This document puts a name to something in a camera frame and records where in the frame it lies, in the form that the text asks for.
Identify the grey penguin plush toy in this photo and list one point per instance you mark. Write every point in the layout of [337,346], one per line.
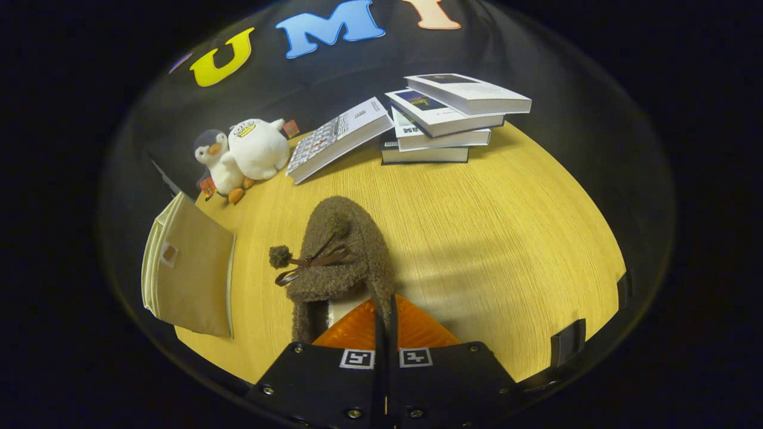
[223,167]

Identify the beige fabric storage box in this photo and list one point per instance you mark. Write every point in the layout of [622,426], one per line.
[194,274]

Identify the brown fuzzy shoe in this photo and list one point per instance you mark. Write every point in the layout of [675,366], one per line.
[351,262]

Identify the white book dark cover picture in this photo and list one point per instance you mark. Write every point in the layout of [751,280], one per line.
[471,92]

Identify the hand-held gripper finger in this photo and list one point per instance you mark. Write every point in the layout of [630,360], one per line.
[395,381]
[380,381]

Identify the black backdrop cloth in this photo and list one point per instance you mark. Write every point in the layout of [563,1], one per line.
[566,89]

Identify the white book blue cover picture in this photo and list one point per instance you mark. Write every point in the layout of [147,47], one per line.
[435,116]

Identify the black table clamp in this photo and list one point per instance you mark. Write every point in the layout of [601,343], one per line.
[567,341]

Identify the white duck plush toy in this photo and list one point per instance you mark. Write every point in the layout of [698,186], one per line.
[259,152]

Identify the white book black lettering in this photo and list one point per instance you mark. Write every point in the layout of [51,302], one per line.
[441,140]

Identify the grey patterned cover book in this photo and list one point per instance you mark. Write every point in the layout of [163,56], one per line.
[334,140]

